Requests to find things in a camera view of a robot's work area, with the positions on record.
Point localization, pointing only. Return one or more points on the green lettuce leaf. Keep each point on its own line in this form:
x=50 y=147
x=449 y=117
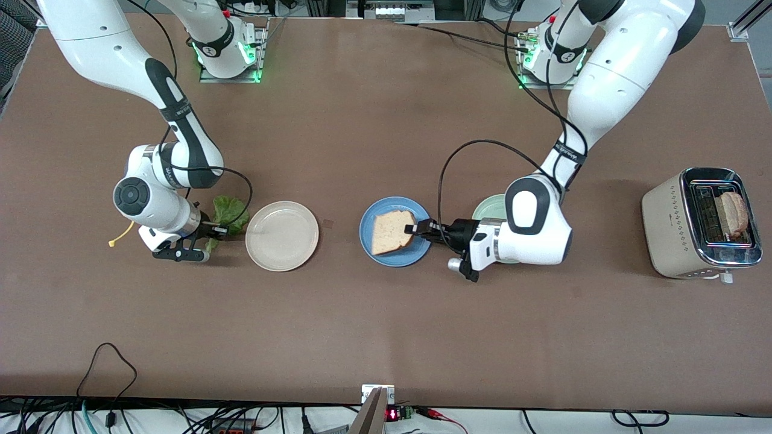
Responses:
x=232 y=211

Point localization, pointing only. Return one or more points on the yellow squeeze sauce bottle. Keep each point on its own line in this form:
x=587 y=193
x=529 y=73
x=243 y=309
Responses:
x=113 y=243

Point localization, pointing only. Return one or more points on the round-topped toasted bread slice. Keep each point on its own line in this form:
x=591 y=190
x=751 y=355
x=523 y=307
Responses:
x=733 y=214

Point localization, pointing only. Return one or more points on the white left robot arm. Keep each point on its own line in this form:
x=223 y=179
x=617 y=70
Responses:
x=537 y=235

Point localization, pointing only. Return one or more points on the red LED display module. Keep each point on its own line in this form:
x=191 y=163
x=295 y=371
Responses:
x=401 y=413

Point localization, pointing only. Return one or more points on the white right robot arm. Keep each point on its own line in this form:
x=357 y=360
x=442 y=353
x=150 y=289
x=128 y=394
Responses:
x=145 y=199

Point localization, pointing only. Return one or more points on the aluminium frame profile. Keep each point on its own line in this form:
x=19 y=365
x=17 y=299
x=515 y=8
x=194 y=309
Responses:
x=737 y=30

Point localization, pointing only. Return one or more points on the blue round plate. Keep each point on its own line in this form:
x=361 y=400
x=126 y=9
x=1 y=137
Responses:
x=392 y=260

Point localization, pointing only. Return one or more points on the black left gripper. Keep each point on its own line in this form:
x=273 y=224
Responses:
x=459 y=232

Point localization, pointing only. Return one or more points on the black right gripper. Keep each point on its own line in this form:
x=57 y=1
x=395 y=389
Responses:
x=205 y=227

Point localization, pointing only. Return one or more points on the beige chrome toaster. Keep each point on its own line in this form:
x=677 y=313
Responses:
x=669 y=229

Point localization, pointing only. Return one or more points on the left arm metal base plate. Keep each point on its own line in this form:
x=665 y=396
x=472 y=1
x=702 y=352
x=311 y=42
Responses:
x=543 y=86

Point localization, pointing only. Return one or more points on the grey angled stand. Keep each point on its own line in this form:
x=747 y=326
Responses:
x=371 y=416

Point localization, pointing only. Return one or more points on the square white bread slice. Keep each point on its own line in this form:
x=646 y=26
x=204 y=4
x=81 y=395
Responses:
x=389 y=232

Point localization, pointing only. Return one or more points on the white power strip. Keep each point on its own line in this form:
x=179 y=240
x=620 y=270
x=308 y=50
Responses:
x=389 y=10

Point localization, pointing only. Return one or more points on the small white bracket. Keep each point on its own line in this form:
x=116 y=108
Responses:
x=366 y=393

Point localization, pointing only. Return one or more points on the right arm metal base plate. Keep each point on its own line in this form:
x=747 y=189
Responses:
x=263 y=54

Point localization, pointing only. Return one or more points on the cream round plate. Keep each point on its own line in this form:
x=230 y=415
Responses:
x=281 y=236

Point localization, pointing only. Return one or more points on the dark mesh chair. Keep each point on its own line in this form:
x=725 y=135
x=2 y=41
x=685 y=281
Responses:
x=12 y=54

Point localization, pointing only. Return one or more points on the pale green round plate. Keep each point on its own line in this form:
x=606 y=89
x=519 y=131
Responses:
x=488 y=208

